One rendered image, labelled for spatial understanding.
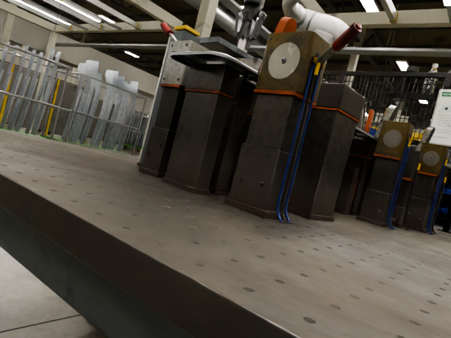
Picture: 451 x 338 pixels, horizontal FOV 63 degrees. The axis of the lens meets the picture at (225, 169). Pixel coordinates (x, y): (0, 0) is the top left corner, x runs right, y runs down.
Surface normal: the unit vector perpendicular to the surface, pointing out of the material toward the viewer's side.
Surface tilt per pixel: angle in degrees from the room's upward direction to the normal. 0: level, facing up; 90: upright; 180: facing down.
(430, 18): 90
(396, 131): 90
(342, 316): 0
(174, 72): 90
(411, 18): 90
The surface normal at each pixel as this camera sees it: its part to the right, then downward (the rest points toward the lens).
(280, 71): -0.67, -0.15
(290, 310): 0.25, -0.97
